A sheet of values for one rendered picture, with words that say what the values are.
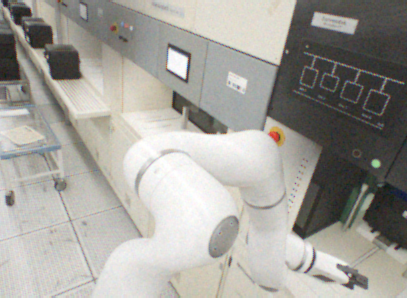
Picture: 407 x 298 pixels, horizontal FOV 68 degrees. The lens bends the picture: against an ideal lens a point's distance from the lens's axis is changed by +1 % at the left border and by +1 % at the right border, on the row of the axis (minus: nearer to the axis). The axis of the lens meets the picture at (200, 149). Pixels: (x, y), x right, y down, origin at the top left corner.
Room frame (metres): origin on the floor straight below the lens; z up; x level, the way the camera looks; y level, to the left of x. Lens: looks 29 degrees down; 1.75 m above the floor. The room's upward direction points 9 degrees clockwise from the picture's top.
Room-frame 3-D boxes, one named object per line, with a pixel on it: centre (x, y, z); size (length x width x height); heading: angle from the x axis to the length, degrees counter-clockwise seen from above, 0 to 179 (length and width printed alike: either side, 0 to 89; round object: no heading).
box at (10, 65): (3.37, 2.39, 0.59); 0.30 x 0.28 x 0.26; 38
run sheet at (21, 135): (2.12, 1.46, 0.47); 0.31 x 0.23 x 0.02; 59
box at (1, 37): (3.37, 2.38, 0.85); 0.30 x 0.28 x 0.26; 37
